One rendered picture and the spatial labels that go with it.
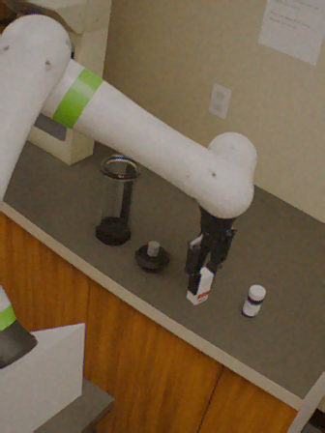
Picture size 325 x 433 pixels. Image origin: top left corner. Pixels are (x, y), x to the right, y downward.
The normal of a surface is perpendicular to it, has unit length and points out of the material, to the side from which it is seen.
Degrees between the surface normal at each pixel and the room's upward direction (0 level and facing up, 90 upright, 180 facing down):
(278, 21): 90
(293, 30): 90
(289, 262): 0
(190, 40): 90
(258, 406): 90
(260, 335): 0
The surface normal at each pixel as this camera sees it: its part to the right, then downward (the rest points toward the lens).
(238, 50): -0.62, 0.39
